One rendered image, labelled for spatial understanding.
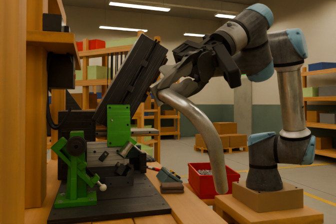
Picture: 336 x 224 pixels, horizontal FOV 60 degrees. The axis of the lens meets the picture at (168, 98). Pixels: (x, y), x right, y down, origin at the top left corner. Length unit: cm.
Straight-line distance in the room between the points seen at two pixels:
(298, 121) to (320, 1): 720
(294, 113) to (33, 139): 100
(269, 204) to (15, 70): 102
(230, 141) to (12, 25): 719
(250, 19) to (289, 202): 83
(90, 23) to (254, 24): 1013
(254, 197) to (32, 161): 88
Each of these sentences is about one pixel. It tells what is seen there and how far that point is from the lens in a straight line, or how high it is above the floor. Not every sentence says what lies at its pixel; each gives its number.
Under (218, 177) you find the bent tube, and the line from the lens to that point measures 64.
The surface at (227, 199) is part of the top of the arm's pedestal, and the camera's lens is 141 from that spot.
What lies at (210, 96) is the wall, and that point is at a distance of 1168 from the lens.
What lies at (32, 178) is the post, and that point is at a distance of 126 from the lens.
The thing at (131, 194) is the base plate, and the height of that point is 90.
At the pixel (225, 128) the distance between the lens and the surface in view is 813.
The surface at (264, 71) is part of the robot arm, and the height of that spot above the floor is 136.
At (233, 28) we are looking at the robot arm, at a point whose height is 145.
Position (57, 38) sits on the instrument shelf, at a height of 152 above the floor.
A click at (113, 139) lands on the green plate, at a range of 146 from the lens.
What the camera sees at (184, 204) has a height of 90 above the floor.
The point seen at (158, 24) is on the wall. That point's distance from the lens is 1125.
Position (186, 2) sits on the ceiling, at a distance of 951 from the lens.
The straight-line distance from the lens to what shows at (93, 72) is 467.
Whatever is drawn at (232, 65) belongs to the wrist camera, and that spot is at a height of 136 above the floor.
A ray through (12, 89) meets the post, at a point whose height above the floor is 132.
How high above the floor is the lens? 128
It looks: 1 degrees up
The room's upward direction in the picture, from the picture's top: straight up
